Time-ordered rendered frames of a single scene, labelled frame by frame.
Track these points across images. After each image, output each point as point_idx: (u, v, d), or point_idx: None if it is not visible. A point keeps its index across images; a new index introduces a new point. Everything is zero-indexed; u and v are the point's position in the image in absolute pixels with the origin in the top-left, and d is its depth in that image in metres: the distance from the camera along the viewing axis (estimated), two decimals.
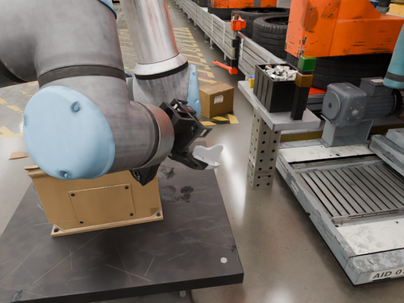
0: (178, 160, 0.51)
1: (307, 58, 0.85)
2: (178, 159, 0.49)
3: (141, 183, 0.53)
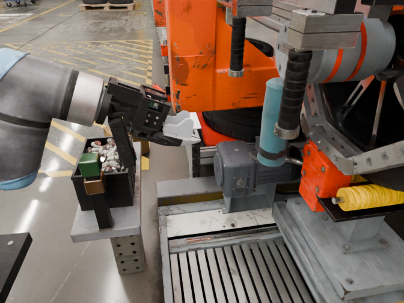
0: (143, 139, 0.54)
1: (83, 161, 0.61)
2: (137, 134, 0.53)
3: (123, 166, 0.59)
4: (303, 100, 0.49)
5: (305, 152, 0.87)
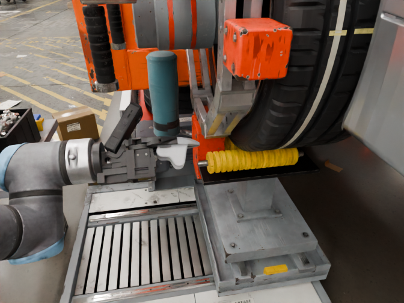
0: None
1: None
2: None
3: None
4: (110, 55, 0.53)
5: None
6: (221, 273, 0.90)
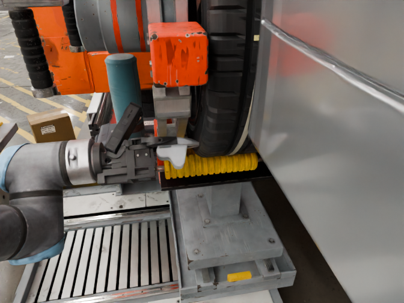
0: None
1: None
2: None
3: None
4: (44, 59, 0.51)
5: None
6: (184, 279, 0.88)
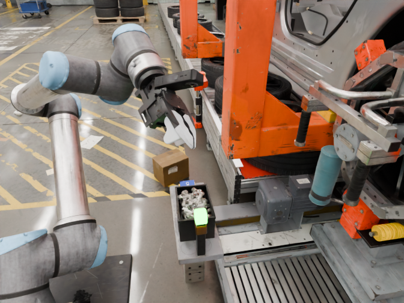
0: (184, 103, 0.69)
1: (198, 215, 0.95)
2: None
3: (201, 74, 0.64)
4: (363, 185, 0.84)
5: None
6: None
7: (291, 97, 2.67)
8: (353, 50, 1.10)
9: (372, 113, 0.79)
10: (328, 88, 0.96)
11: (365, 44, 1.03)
